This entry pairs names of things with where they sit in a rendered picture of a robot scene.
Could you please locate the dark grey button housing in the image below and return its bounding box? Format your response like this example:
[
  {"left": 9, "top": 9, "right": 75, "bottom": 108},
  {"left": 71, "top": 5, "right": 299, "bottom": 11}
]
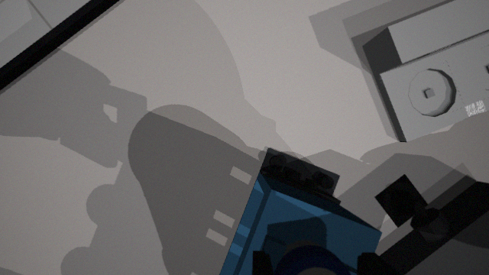
[{"left": 375, "top": 174, "right": 489, "bottom": 275}]

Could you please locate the black table edge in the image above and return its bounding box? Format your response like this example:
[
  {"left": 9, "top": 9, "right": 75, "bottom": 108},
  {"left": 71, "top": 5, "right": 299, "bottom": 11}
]
[{"left": 0, "top": 0, "right": 119, "bottom": 90}]

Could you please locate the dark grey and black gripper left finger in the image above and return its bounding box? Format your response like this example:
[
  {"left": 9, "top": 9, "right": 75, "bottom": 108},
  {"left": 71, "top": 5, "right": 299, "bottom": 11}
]
[{"left": 252, "top": 251, "right": 274, "bottom": 275}]

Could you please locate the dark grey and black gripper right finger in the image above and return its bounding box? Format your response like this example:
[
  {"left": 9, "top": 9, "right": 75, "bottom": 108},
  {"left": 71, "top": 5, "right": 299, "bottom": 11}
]
[{"left": 357, "top": 252, "right": 400, "bottom": 275}]

